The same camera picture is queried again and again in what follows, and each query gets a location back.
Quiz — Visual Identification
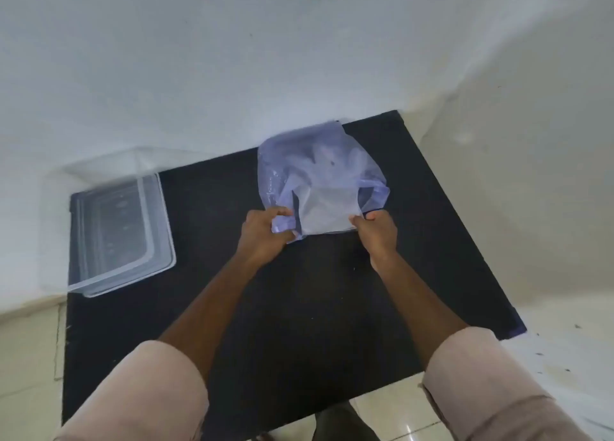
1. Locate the person's left hand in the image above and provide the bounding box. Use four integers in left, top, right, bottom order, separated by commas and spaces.
235, 208, 298, 270

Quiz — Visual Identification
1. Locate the person's right hand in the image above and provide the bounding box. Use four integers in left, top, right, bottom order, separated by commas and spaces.
349, 210, 400, 273

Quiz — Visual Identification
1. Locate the blue translucent plastic bag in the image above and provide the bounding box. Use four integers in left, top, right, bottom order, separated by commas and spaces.
257, 121, 390, 241

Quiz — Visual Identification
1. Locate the clear plastic container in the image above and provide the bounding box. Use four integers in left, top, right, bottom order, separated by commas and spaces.
40, 149, 177, 298

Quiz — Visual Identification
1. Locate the person's left forearm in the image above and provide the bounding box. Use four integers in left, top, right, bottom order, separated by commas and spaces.
55, 253, 272, 441

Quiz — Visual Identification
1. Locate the person's right forearm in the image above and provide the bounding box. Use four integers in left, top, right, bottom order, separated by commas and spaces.
370, 251, 595, 441

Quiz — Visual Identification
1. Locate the clear container lid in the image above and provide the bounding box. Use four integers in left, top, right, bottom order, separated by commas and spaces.
67, 256, 177, 298

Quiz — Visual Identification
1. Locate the person's right foot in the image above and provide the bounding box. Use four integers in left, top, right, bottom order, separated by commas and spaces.
311, 401, 381, 441

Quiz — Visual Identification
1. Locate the blue table frame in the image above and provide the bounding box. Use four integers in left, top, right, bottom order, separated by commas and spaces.
498, 306, 528, 341

